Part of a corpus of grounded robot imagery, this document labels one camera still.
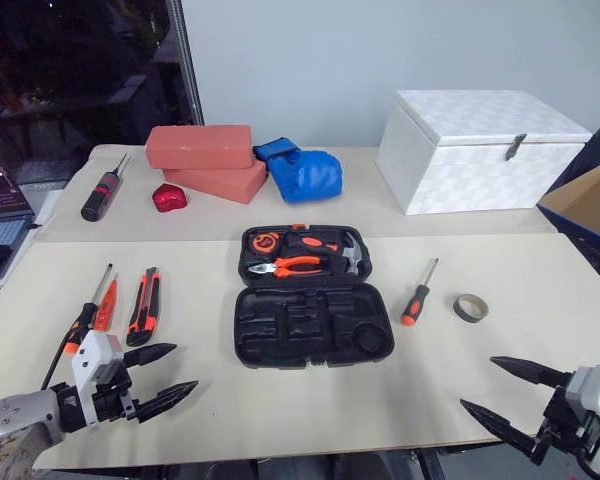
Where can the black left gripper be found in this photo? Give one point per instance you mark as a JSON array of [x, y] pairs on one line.
[[112, 400]]

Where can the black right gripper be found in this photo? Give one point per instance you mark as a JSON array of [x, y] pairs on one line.
[[562, 425]]

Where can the orange black utility knife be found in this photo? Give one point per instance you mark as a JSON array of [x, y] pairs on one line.
[[145, 310]]

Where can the orange voltage tester pen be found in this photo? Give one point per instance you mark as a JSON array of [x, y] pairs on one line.
[[107, 302]]

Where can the long orange black screwdriver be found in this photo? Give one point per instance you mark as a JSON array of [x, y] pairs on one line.
[[87, 312]]

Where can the grey tape roll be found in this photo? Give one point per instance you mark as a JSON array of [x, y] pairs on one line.
[[462, 311]]

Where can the short orange black screwdriver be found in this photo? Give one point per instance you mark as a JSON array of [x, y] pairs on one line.
[[416, 300]]

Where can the black tool case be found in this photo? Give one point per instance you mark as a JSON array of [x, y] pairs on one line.
[[310, 330]]

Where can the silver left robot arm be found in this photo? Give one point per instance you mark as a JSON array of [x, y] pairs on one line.
[[10, 415]]

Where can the orange black tape measure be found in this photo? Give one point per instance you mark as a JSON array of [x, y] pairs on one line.
[[263, 243]]

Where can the small red box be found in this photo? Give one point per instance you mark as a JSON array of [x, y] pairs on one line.
[[169, 198]]

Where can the black red precision screwdriver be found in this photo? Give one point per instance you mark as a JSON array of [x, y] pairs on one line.
[[100, 195]]

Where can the salmon red brick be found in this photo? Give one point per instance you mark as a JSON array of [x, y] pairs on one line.
[[220, 182], [197, 145]]

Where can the cardboard box blue outside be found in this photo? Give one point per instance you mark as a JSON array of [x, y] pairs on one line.
[[587, 200]]

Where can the open laptop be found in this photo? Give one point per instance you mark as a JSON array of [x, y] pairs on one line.
[[0, 200]]

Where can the white woven storage box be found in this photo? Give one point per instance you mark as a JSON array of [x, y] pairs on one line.
[[480, 160]]

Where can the blue boxing glove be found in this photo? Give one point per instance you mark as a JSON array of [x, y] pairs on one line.
[[305, 175]]

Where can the grey metal box latch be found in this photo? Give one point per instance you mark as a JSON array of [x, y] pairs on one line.
[[514, 146]]

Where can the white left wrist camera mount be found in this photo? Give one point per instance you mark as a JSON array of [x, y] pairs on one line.
[[96, 357]]

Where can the grey window frame post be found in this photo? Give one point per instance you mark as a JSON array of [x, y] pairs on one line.
[[187, 65]]

